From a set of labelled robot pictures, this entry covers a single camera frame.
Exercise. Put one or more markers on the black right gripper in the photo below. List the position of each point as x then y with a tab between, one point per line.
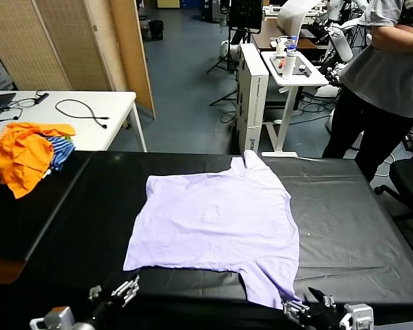
321	316

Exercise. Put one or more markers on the tall white cardboard box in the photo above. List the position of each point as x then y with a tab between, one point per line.
258	103

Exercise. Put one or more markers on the white cup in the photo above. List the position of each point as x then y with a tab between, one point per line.
280	46

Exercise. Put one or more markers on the orange garment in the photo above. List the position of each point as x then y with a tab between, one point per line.
20	158

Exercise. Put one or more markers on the white standing desk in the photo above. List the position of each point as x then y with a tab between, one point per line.
297	82

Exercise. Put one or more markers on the small orange item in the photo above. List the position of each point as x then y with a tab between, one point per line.
281	63

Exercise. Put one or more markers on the white round floor device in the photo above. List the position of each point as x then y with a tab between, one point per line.
227	49

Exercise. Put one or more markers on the person in grey shirt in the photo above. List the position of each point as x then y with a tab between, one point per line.
392	75

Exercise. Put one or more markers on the lavender t-shirt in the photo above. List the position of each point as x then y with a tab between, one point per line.
210	223

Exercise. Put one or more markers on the blue striped garment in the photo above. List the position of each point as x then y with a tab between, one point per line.
62	151

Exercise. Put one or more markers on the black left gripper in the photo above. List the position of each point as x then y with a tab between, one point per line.
103	309

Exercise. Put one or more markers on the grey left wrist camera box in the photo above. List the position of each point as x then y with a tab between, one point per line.
56	318

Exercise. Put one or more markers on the black side table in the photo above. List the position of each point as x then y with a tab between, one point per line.
20	223

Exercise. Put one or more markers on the black bin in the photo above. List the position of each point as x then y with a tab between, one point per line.
155	30

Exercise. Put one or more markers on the brown wooden desk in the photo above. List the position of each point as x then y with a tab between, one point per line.
265	38

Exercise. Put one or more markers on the black table cover sheet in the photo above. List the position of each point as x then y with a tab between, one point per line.
330	206

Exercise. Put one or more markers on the white curved sheet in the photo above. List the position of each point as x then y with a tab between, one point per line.
290	17

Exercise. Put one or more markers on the wooden folding screen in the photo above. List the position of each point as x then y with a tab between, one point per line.
72	44

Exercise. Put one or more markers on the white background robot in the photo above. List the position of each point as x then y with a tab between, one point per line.
342	44

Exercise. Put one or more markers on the white table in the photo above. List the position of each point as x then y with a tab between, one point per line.
89	137

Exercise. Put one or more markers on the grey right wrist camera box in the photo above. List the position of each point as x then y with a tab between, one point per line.
358	314

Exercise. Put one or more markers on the black office chair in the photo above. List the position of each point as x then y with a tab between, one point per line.
409	175

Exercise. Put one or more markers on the grey tray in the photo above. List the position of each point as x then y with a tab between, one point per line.
301	61

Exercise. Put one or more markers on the white tumbler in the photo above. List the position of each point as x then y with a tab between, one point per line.
288	67

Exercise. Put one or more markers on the black tool on tray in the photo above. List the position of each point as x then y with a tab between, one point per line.
301	70

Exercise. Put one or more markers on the black monitor on tripod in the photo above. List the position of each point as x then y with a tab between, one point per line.
244	13

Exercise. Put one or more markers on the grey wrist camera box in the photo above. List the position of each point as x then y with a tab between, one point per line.
358	314
56	318

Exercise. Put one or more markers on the clear water bottle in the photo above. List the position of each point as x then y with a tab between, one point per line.
292	44

